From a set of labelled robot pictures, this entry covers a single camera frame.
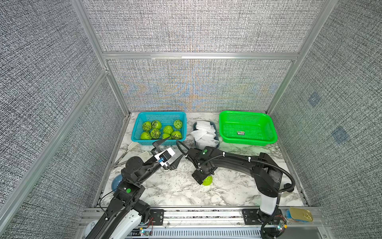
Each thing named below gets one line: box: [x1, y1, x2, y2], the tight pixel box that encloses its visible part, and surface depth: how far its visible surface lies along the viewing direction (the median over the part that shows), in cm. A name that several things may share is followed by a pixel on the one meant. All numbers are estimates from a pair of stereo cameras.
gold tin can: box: [285, 206, 313, 223], surface depth 72 cm
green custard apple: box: [201, 175, 213, 186], surface depth 82 cm
